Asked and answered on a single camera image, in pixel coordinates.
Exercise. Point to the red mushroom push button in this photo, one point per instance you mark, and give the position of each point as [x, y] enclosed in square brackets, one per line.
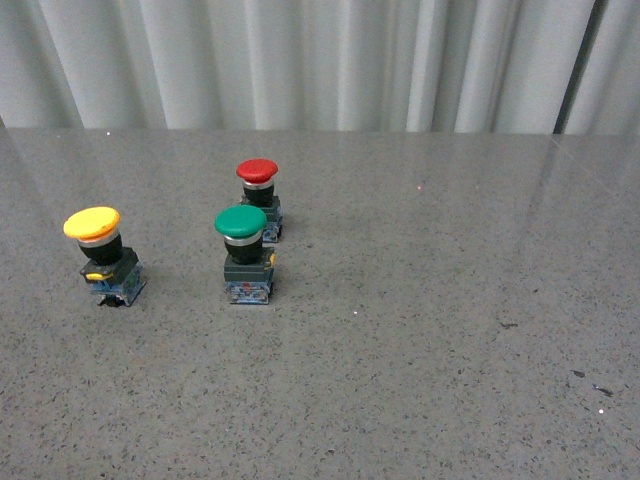
[258, 190]

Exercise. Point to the yellow mushroom push button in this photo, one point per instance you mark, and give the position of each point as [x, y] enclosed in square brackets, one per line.
[113, 271]

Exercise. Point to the green mushroom push button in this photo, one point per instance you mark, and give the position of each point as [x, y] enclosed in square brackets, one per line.
[249, 266]

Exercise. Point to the white pleated curtain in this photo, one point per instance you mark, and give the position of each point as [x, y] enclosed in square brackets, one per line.
[569, 67]

